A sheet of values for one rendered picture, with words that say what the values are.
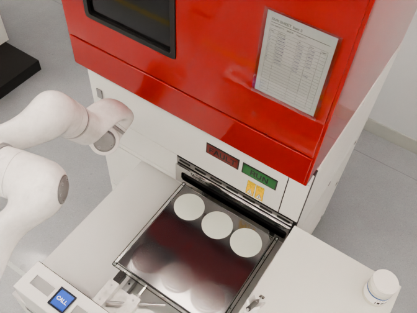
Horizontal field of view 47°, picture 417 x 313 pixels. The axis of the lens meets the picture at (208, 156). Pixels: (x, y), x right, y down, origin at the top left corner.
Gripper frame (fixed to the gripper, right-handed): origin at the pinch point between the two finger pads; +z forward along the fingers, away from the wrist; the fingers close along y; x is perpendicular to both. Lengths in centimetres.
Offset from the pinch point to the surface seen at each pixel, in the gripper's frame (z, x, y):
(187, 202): -14.2, 33.7, 9.8
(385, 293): -61, 80, 7
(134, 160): 15.0, 16.1, 5.7
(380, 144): 94, 163, -54
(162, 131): -11.3, 17.1, -8.6
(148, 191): 0.8, 23.0, 13.0
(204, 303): -38, 43, 32
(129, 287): -26, 24, 39
